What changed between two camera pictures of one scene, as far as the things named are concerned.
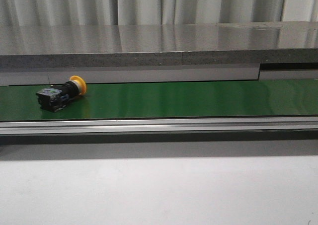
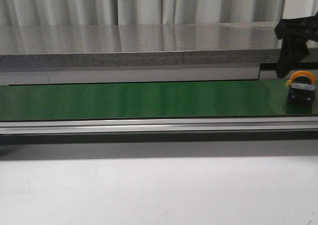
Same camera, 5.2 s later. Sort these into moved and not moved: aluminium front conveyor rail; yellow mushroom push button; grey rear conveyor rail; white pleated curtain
Moved: yellow mushroom push button
Not moved: grey rear conveyor rail; aluminium front conveyor rail; white pleated curtain
